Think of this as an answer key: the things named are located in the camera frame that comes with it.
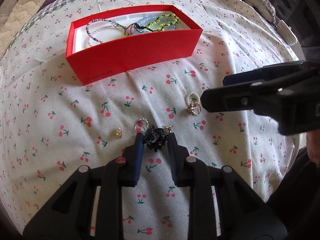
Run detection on white pearl bead ring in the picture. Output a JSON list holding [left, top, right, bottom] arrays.
[[186, 92, 201, 106]]

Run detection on green black beaded bracelet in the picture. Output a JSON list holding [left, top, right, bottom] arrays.
[[123, 12, 181, 37]]

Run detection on black beaded flower scrunchie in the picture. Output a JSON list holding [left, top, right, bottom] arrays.
[[143, 126, 169, 152]]

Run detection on silver bead ring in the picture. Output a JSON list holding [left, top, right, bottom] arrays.
[[134, 118, 150, 133]]

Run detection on red jewelry box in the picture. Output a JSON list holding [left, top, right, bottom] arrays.
[[66, 4, 203, 85]]

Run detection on right hand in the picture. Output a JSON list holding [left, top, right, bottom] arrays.
[[306, 130, 320, 165]]

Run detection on white knitted cushion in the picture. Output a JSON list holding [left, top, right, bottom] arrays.
[[242, 0, 298, 46]]

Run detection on cherry print bed sheet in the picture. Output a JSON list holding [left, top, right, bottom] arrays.
[[1, 0, 299, 233]]

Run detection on gold stud earring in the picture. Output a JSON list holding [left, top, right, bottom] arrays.
[[115, 127, 123, 139]]

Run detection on gold flower earring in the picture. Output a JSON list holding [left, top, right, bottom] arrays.
[[163, 125, 174, 133]]

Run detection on beige fleece blanket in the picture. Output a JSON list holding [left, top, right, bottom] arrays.
[[1, 0, 45, 56]]

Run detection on light blue bead bracelet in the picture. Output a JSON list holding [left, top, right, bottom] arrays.
[[132, 15, 181, 35]]

